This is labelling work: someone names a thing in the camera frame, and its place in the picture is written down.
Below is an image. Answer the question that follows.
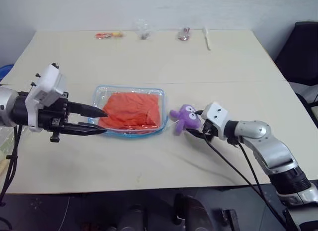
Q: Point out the grey rounded shape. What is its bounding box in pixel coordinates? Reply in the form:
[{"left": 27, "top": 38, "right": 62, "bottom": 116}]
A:
[{"left": 116, "top": 203, "right": 150, "bottom": 231}]

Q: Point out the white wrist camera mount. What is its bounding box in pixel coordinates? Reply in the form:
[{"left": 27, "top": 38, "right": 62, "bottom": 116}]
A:
[
  {"left": 200, "top": 101, "right": 230, "bottom": 143},
  {"left": 24, "top": 63, "right": 69, "bottom": 132}
]

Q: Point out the purple plush toy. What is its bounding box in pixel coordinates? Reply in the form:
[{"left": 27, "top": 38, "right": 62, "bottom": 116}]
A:
[{"left": 169, "top": 104, "right": 202, "bottom": 137}]

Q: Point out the dark rounded shape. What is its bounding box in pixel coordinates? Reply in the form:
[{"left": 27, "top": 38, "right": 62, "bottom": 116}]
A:
[{"left": 173, "top": 192, "right": 212, "bottom": 231}]

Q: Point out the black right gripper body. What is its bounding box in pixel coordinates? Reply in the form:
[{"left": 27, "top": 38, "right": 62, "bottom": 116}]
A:
[{"left": 198, "top": 119, "right": 220, "bottom": 142}]

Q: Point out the blue round object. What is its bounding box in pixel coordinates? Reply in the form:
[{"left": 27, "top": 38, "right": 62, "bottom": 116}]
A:
[{"left": 0, "top": 64, "right": 13, "bottom": 80}]

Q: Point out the orange yellow snack packet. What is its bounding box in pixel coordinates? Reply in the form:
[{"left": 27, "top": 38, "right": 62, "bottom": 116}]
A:
[{"left": 94, "top": 31, "right": 124, "bottom": 40}]

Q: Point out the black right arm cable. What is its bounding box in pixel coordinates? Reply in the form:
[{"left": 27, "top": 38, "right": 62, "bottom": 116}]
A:
[
  {"left": 237, "top": 141, "right": 275, "bottom": 217},
  {"left": 205, "top": 138, "right": 283, "bottom": 231}
]

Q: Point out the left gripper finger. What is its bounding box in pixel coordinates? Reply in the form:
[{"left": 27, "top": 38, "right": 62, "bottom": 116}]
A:
[
  {"left": 63, "top": 121, "right": 108, "bottom": 137},
  {"left": 67, "top": 101, "right": 109, "bottom": 118}
]

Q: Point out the grey object beside table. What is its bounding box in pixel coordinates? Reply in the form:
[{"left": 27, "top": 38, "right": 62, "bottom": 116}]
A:
[{"left": 295, "top": 84, "right": 318, "bottom": 129}]

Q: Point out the dark rectangular block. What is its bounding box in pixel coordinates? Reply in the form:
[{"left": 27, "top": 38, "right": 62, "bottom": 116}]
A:
[{"left": 218, "top": 208, "right": 239, "bottom": 231}]

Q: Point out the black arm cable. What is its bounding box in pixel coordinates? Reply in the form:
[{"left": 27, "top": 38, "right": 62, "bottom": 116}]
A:
[
  {"left": 0, "top": 124, "right": 23, "bottom": 207},
  {"left": 205, "top": 138, "right": 283, "bottom": 231},
  {"left": 237, "top": 141, "right": 275, "bottom": 217}
]

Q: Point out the clear empty plastic bag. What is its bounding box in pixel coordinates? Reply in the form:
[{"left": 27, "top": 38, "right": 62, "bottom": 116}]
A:
[{"left": 133, "top": 18, "right": 153, "bottom": 41}]

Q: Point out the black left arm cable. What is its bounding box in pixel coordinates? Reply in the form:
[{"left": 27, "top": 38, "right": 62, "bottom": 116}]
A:
[{"left": 0, "top": 124, "right": 23, "bottom": 207}]

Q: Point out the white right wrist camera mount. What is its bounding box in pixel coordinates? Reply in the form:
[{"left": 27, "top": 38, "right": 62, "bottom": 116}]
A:
[{"left": 200, "top": 101, "right": 230, "bottom": 143}]

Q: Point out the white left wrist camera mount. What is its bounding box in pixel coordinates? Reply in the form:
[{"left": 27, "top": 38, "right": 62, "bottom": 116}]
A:
[{"left": 24, "top": 63, "right": 69, "bottom": 132}]

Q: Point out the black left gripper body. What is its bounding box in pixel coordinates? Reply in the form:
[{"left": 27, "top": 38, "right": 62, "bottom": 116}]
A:
[{"left": 36, "top": 91, "right": 72, "bottom": 144}]

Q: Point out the black chair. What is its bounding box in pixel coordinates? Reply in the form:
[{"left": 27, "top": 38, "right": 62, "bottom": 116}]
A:
[{"left": 274, "top": 21, "right": 318, "bottom": 86}]

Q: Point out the clear plastic zip pouch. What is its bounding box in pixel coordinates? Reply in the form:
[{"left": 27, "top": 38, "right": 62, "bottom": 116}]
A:
[{"left": 87, "top": 84, "right": 170, "bottom": 141}]

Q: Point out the white plastic spoon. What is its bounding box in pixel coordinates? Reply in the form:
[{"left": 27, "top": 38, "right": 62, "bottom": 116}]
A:
[{"left": 202, "top": 27, "right": 212, "bottom": 51}]

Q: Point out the orange cloth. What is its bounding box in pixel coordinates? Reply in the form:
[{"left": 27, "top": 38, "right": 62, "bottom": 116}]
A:
[{"left": 98, "top": 92, "right": 160, "bottom": 130}]

